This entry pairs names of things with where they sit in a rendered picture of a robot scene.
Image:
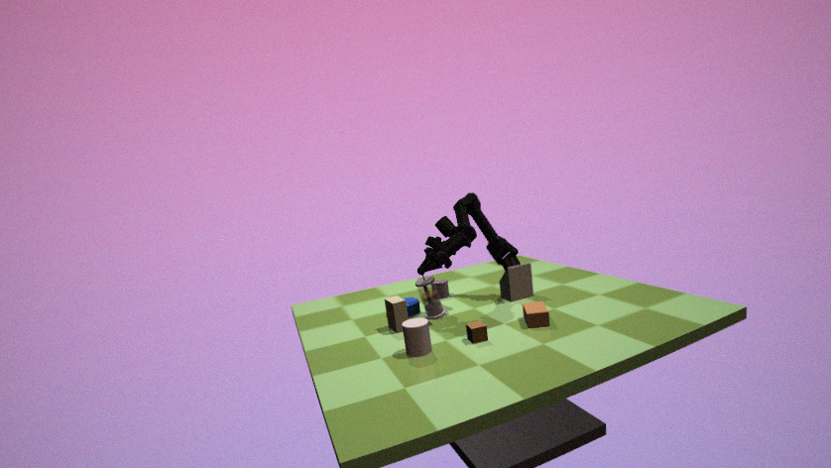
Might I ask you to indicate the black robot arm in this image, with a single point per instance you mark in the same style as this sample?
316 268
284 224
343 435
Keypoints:
464 233

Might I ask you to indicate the blue cylinder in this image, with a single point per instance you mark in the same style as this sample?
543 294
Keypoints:
412 306

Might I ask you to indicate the dark cylinder with grey top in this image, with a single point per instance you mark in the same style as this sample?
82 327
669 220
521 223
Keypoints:
442 287

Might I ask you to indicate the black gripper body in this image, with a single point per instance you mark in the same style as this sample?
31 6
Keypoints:
443 257

